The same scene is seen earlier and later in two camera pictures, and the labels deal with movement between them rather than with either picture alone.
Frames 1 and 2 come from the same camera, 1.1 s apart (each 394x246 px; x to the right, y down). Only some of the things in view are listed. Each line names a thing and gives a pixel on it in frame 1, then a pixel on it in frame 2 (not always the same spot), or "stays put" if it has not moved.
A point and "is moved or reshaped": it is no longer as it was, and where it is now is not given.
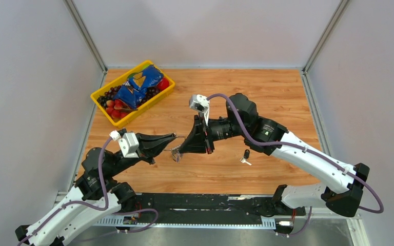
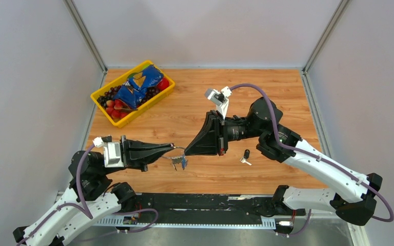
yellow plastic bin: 115,82 stays put
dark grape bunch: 109,95 stays put
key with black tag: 246,155 stays put
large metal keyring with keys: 176,152 is moved or reshaped
